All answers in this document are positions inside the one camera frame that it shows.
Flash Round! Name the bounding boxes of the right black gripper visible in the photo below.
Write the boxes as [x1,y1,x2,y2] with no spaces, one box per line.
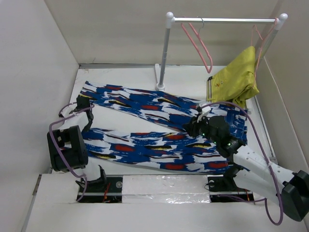
[181,114,219,145]

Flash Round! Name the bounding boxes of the blue white patterned trousers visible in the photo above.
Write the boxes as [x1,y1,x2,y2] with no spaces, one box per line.
[79,80,249,175]

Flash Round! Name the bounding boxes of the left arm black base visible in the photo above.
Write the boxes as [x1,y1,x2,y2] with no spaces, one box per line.
[75,165,123,203]

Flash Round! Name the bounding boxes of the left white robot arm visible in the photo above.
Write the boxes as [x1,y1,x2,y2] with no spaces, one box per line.
[47,96,108,192]

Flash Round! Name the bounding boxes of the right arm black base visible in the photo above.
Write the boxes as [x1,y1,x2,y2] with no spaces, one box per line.
[204,165,254,203]

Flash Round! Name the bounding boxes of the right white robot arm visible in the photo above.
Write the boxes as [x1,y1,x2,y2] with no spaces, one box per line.
[183,116,309,221]

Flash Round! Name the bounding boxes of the pink hanger left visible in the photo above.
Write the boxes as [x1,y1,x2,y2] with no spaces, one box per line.
[181,15,213,74]

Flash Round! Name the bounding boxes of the pink hanger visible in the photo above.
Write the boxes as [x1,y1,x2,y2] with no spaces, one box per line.
[181,15,213,74]
[251,17,281,79]

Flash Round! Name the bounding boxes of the pink hanger right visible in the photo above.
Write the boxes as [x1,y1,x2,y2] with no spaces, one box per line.
[251,17,281,79]

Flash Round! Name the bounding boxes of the yellow shorts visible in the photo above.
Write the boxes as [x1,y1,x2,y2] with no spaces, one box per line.
[206,46,259,108]

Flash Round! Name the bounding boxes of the silver foil tape strip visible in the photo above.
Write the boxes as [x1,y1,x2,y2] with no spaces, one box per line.
[122,174,211,204]

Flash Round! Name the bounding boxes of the white clothes rack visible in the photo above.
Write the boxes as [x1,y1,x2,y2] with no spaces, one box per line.
[156,12,288,90]

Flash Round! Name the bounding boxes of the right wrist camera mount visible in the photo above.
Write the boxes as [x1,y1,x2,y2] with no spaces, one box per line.
[196,103,211,123]

